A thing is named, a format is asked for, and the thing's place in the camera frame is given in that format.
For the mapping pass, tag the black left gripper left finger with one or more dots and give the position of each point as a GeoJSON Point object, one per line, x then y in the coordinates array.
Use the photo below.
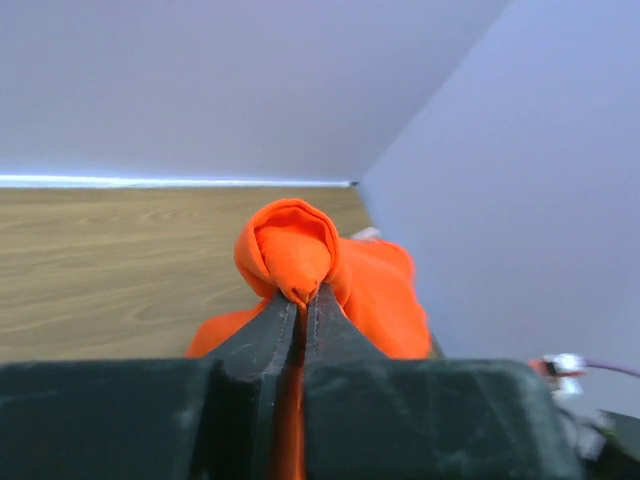
{"type": "Point", "coordinates": [214, 417]}

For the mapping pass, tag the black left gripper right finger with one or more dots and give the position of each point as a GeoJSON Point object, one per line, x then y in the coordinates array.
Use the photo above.
{"type": "Point", "coordinates": [371, 417]}

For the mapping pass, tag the orange t shirt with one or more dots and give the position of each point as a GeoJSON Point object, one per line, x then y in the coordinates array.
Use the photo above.
{"type": "Point", "coordinates": [286, 252]}

